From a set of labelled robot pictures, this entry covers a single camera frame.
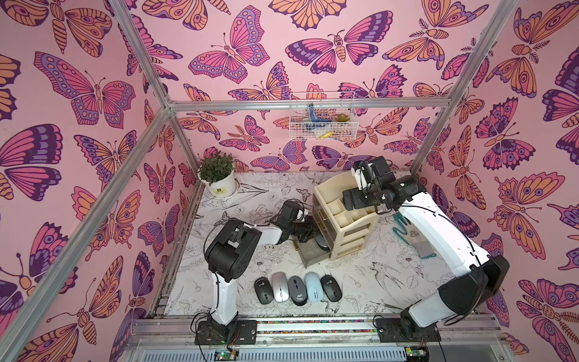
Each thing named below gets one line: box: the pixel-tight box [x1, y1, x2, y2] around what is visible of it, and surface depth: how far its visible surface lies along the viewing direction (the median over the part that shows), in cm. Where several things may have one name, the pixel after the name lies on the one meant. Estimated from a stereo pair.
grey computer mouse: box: [287, 275, 309, 307], surface depth 82 cm
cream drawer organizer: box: [312, 171, 378, 261], surface depth 79 cm
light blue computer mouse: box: [303, 271, 325, 303], surface depth 82 cm
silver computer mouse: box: [271, 271, 291, 304], surface depth 83 cm
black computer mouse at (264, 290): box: [254, 276, 275, 305], surface depth 83 cm
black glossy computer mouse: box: [320, 274, 344, 303], surface depth 83 cm
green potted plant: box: [197, 150, 235, 187], surface depth 101 cm
